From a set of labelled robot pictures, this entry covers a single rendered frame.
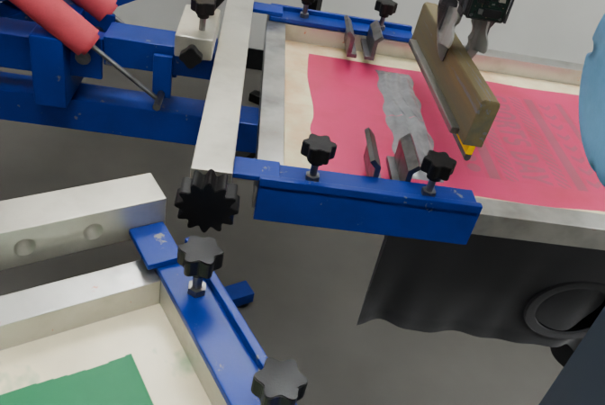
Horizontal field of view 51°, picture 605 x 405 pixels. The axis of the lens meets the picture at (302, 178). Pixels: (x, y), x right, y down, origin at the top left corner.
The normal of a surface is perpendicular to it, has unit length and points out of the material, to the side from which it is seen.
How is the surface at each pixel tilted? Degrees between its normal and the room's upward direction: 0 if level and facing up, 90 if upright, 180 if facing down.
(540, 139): 0
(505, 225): 90
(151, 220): 90
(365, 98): 0
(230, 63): 0
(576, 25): 90
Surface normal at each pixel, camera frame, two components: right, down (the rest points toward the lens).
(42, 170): 0.17, -0.79
